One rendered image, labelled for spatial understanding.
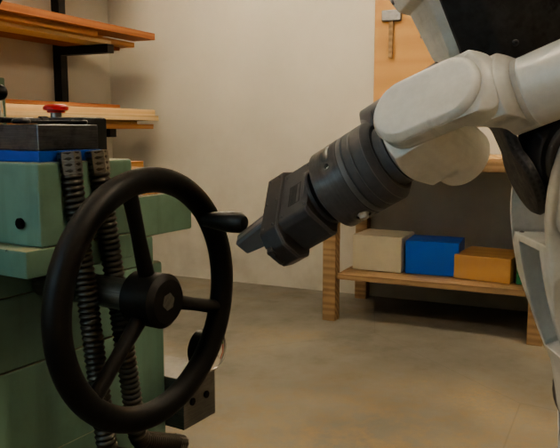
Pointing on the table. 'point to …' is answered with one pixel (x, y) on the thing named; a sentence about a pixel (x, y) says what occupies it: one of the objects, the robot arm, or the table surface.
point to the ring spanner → (49, 122)
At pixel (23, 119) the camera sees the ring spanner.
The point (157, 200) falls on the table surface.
